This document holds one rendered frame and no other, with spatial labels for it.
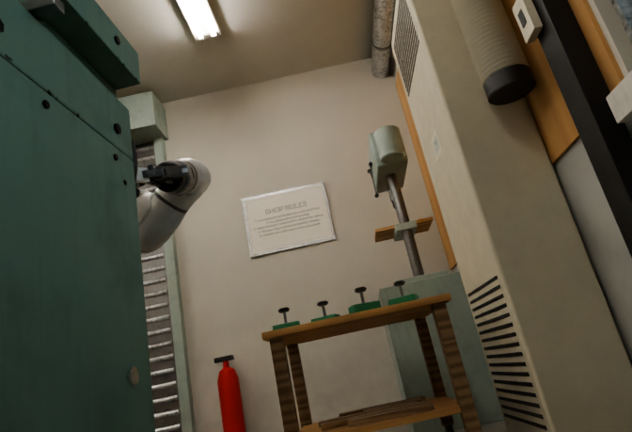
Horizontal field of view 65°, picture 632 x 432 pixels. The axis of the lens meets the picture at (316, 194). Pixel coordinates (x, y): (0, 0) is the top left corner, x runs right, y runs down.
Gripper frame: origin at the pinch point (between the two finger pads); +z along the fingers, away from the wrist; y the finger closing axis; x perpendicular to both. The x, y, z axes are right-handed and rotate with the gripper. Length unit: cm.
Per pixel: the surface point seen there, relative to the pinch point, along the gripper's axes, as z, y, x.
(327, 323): -66, 25, 55
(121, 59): 27.7, 12.8, -13.9
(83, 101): 38.0, 10.6, -6.3
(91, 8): 34.0, 12.8, -19.3
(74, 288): 50, 11, 16
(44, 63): 44.9, 10.6, -9.5
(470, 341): -143, 83, 99
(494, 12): -69, 102, -33
